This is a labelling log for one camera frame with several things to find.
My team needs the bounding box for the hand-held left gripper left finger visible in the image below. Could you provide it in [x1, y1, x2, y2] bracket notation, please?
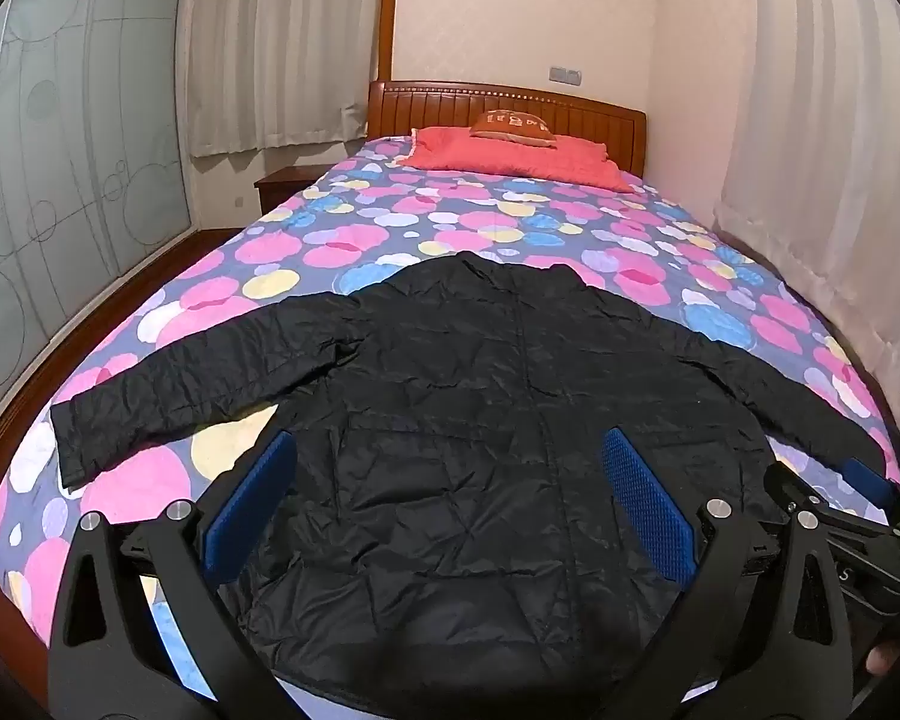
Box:
[49, 431, 301, 720]

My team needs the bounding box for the frosted glass wardrobe door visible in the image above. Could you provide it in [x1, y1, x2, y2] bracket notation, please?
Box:
[0, 0, 196, 421]

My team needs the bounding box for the bed with colourful dotted sheet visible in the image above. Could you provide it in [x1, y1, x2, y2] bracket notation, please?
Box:
[0, 133, 900, 691]

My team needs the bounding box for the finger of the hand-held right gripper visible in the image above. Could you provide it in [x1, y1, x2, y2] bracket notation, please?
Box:
[765, 460, 900, 542]
[842, 456, 900, 520]

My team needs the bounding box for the cream curtain beside bed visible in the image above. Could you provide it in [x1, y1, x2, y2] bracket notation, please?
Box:
[712, 0, 900, 451]

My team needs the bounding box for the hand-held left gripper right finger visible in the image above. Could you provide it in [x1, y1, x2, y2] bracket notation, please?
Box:
[602, 426, 875, 720]

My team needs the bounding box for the small orange cushion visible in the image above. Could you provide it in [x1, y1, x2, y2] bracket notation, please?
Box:
[469, 109, 557, 145]

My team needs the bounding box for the coral red pillow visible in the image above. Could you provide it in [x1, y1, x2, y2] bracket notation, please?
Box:
[397, 126, 635, 192]

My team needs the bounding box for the cream curtain beside wardrobe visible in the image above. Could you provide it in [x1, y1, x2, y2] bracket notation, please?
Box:
[184, 0, 387, 158]

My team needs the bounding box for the black quilted jacket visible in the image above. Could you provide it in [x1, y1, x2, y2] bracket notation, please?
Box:
[49, 255, 890, 683]

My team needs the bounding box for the wooden nightstand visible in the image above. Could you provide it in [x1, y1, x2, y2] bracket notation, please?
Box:
[253, 165, 335, 215]

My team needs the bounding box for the tall wooden wall trim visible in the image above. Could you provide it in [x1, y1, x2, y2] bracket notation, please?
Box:
[379, 0, 404, 83]

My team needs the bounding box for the wooden bed headboard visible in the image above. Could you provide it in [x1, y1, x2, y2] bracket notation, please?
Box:
[366, 79, 650, 181]

